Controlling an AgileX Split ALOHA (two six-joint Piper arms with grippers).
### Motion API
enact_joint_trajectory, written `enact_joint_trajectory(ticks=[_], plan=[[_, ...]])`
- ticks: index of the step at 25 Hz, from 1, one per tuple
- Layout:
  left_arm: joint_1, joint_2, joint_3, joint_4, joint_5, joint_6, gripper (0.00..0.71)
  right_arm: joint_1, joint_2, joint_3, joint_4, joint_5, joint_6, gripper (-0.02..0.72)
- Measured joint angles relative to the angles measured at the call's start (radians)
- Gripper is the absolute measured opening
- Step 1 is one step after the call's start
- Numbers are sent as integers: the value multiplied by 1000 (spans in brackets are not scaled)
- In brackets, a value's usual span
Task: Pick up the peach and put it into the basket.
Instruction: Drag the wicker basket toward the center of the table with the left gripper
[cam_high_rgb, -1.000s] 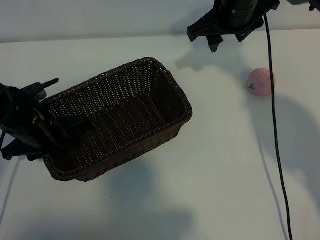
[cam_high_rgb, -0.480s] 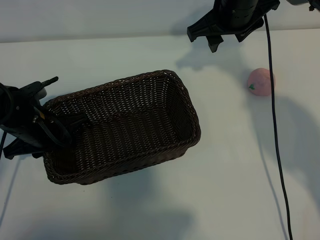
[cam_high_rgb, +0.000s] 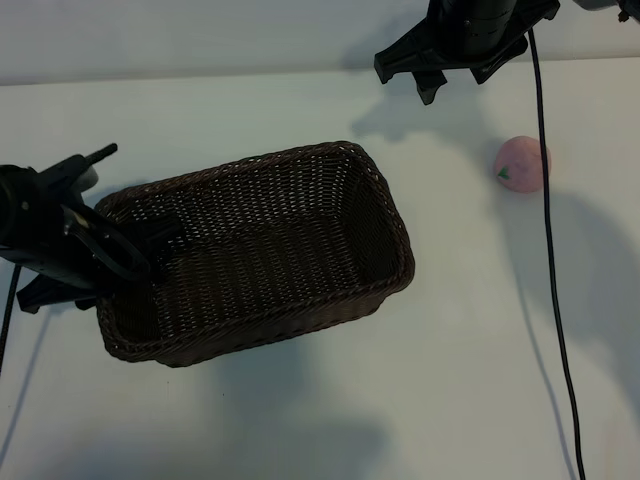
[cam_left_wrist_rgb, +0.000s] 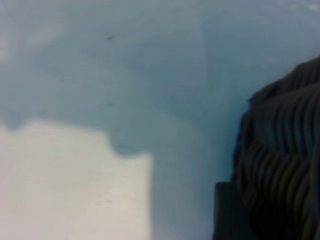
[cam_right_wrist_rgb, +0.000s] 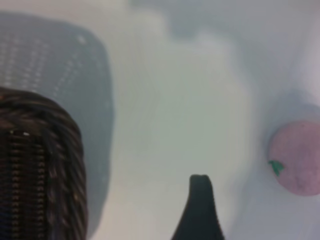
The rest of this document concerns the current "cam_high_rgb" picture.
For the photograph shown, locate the pink peach with green leaf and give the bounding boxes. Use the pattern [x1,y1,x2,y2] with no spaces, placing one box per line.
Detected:
[494,135,553,194]

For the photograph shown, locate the black braided hanging cable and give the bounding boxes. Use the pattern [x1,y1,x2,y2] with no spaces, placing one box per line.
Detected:
[0,263,22,377]

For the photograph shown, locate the black smooth hanging cable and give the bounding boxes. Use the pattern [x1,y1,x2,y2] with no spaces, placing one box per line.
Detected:
[526,28,587,480]

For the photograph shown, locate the dark brown wicker basket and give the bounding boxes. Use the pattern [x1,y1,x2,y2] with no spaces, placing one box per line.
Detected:
[93,140,417,369]

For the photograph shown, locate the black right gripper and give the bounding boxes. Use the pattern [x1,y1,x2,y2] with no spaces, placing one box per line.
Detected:
[374,0,561,106]

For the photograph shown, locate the black ribbed cable bundle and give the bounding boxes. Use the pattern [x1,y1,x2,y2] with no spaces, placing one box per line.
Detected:
[60,203,152,282]

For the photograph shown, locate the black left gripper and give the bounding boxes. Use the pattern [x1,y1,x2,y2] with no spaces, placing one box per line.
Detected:
[0,143,184,315]

